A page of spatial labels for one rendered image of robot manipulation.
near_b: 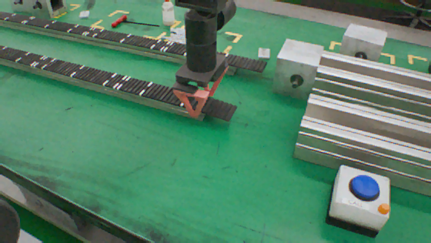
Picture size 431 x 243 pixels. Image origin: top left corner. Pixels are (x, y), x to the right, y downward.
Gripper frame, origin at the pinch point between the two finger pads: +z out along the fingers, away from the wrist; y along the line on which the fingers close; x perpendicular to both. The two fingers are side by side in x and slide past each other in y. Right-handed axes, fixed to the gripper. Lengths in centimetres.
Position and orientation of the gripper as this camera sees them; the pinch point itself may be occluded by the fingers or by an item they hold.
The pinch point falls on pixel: (202, 102)
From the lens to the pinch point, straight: 67.8
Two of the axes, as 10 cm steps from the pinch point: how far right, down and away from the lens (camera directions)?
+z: 0.0, 7.6, 6.5
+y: 3.9, -6.0, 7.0
